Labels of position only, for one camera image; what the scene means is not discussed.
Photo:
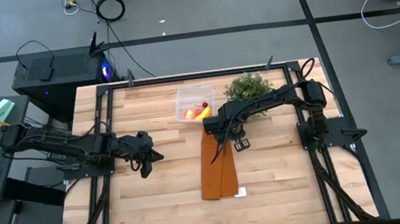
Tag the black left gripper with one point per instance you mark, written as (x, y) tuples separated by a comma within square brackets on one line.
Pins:
[(139, 146)]

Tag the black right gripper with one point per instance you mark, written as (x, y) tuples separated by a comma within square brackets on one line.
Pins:
[(226, 122)]

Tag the yellow toy banana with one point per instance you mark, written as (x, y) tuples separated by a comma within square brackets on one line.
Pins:
[(204, 113)]

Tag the small red toy fruit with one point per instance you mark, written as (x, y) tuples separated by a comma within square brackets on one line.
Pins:
[(197, 112)]

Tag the red toy cherry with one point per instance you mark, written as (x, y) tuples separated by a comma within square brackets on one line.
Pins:
[(205, 104)]

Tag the peach-coloured toy fruit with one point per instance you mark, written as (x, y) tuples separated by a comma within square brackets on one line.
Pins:
[(189, 114)]

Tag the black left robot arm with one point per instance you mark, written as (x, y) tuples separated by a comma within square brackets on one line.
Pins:
[(74, 146)]

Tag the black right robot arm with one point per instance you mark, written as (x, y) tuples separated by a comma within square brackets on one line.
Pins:
[(278, 96)]

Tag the clear plastic tupperware container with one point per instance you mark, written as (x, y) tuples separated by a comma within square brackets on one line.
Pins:
[(190, 96)]

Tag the orange folded cloth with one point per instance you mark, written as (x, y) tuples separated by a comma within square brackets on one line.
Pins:
[(217, 178)]

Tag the white cloth label tag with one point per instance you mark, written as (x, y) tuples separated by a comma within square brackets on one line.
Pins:
[(240, 192)]

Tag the green potted plant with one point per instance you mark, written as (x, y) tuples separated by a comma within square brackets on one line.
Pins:
[(246, 87)]

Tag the black computer tower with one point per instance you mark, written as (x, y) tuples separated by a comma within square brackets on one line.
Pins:
[(61, 75)]

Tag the black wifi antenna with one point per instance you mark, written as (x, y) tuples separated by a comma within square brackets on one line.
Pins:
[(94, 44)]

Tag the black metal table frame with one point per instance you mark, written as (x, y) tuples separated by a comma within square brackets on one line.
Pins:
[(226, 73)]

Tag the black frame clamp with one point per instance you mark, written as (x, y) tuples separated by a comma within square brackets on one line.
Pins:
[(130, 78), (269, 62)]

